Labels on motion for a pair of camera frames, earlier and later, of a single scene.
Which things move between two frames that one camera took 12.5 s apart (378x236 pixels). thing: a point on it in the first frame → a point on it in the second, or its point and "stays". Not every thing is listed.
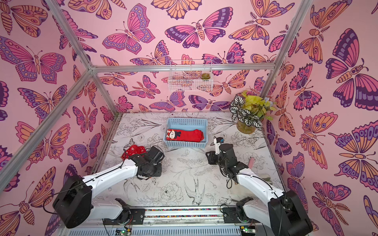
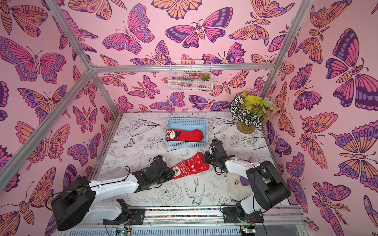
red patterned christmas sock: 134,149 → 194,165
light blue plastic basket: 186,124 stays
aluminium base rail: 174,221 stays
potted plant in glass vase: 249,111 stays
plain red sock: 194,135 stays
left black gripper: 159,173 → 168,170
